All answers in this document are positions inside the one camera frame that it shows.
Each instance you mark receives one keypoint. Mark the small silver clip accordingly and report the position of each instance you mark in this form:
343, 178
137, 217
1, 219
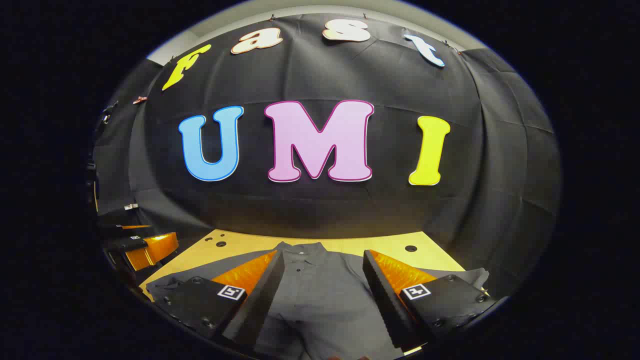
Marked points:
131, 206

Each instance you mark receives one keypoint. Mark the black backdrop cloth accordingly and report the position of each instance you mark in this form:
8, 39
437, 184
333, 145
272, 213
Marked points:
325, 210

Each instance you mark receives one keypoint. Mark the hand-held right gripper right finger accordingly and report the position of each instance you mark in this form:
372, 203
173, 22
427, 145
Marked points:
387, 305

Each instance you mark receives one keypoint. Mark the dark equipment stand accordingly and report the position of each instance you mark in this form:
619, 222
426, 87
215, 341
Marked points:
106, 116

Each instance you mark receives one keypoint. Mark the grey polo shirt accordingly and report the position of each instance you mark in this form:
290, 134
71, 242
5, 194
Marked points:
320, 300

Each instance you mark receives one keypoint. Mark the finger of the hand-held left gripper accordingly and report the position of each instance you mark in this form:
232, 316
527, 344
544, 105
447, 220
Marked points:
112, 230
125, 244

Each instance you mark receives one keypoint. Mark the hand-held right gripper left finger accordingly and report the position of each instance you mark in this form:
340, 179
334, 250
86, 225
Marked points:
260, 305

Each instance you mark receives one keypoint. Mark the small red clip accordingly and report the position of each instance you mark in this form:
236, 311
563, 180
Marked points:
140, 100

